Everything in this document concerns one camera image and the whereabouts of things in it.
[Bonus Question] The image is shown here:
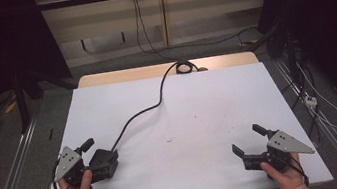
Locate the black adapter cable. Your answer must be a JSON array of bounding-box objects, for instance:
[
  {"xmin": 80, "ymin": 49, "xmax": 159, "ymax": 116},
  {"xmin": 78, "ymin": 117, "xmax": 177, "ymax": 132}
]
[{"xmin": 98, "ymin": 57, "xmax": 211, "ymax": 153}]

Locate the white floor cable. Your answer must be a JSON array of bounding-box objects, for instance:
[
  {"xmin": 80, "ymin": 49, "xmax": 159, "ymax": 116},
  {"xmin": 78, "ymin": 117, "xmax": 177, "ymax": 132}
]
[{"xmin": 295, "ymin": 54, "xmax": 337, "ymax": 136}]

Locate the black power adapter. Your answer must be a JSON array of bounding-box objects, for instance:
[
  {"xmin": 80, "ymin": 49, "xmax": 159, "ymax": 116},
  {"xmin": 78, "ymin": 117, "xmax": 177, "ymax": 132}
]
[{"xmin": 91, "ymin": 145, "xmax": 121, "ymax": 169}]

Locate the black metal stand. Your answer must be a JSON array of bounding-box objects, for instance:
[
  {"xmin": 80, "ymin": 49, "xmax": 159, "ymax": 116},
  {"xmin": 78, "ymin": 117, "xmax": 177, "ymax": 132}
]
[
  {"xmin": 242, "ymin": 16, "xmax": 312, "ymax": 97},
  {"xmin": 9, "ymin": 61, "xmax": 85, "ymax": 135}
]

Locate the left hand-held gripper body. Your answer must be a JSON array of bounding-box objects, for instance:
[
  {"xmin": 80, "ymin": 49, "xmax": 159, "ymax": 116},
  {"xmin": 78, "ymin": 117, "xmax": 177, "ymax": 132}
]
[{"xmin": 50, "ymin": 142, "xmax": 95, "ymax": 189}]

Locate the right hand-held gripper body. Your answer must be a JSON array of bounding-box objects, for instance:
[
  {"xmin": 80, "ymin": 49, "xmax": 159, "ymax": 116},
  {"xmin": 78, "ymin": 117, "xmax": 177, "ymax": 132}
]
[{"xmin": 238, "ymin": 125, "xmax": 319, "ymax": 178}]

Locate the yellow floor marker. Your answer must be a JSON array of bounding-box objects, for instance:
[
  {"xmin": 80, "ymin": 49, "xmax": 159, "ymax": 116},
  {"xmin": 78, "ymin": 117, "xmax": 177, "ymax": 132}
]
[{"xmin": 3, "ymin": 100, "xmax": 20, "ymax": 115}]

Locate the black wall cable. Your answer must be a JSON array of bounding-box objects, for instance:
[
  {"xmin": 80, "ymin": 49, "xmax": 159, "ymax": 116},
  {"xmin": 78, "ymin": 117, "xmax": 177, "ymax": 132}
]
[{"xmin": 130, "ymin": 0, "xmax": 263, "ymax": 66}]

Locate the white power strip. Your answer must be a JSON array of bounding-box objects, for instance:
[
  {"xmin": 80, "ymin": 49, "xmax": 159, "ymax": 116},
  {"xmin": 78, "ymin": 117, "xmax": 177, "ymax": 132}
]
[{"xmin": 302, "ymin": 92, "xmax": 320, "ymax": 110}]

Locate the person's right hand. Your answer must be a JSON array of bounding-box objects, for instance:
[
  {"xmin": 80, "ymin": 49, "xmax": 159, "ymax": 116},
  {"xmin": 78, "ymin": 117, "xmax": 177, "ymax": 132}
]
[{"xmin": 259, "ymin": 151, "xmax": 307, "ymax": 189}]

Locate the right hand-held gripper black cable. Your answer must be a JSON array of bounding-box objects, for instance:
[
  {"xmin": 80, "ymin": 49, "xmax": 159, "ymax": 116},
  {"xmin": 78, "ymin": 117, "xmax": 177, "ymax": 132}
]
[{"xmin": 280, "ymin": 150, "xmax": 312, "ymax": 189}]

